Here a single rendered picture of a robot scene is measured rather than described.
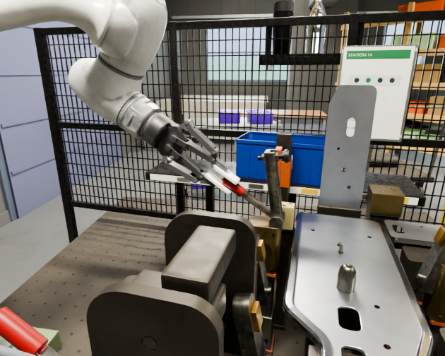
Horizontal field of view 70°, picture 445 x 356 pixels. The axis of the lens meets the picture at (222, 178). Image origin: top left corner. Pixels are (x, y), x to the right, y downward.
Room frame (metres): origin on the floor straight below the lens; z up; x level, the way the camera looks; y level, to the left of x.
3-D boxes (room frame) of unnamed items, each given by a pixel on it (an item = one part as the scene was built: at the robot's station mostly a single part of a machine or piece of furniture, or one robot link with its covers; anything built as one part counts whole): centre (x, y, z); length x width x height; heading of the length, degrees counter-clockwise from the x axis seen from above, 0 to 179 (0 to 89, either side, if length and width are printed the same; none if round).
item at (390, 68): (1.11, -0.50, 1.30); 0.23 x 0.02 x 0.31; 74
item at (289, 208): (0.72, -0.16, 0.88); 0.04 x 0.04 x 0.37; 74
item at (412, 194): (1.08, -0.18, 1.02); 0.90 x 0.22 x 0.03; 74
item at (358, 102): (0.86, -0.34, 1.17); 0.12 x 0.01 x 0.34; 74
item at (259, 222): (0.66, -0.08, 0.87); 0.10 x 0.07 x 0.35; 74
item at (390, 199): (0.83, -0.46, 0.88); 0.08 x 0.08 x 0.36; 74
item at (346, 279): (0.49, -0.22, 1.02); 0.03 x 0.03 x 0.07
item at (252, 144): (1.07, -0.21, 1.10); 0.30 x 0.17 x 0.13; 69
